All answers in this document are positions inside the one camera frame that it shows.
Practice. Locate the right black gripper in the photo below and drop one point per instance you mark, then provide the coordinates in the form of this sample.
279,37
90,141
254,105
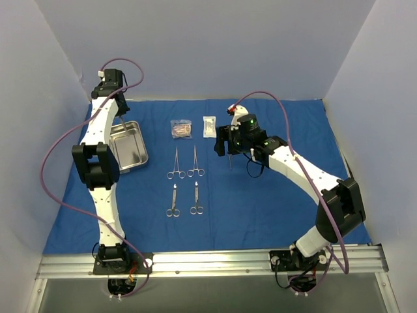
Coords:
221,140

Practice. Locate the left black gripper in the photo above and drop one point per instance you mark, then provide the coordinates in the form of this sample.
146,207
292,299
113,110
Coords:
121,106

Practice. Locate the white paper packet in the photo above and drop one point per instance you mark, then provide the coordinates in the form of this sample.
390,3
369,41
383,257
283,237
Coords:
209,127

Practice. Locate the purple printed packet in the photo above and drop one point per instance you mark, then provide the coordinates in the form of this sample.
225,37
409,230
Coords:
181,129

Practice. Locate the steel hemostat forceps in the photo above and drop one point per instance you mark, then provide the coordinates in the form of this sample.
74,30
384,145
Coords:
196,170
176,168

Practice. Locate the steel instrument tray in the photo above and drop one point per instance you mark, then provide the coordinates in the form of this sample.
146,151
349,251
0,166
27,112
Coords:
128,148

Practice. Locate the steel surgical scissors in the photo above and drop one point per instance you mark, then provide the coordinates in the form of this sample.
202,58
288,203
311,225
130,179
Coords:
173,211
196,209

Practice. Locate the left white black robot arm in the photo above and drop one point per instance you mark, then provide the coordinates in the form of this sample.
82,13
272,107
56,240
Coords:
99,171

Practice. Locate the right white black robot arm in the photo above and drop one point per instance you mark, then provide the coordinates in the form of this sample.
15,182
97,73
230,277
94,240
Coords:
340,208

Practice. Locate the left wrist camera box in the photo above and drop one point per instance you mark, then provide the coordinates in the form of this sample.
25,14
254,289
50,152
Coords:
113,77

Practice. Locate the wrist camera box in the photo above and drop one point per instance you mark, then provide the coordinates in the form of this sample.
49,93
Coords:
248,126
113,77

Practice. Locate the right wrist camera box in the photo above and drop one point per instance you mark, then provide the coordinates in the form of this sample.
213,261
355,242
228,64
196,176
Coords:
248,126

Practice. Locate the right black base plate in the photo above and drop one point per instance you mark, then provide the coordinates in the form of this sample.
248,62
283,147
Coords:
292,260

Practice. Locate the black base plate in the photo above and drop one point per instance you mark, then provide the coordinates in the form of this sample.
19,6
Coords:
292,260
133,265

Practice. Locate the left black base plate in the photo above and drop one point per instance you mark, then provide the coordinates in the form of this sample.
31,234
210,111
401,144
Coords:
133,265

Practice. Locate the front aluminium rail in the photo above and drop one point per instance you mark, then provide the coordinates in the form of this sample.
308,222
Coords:
362,259

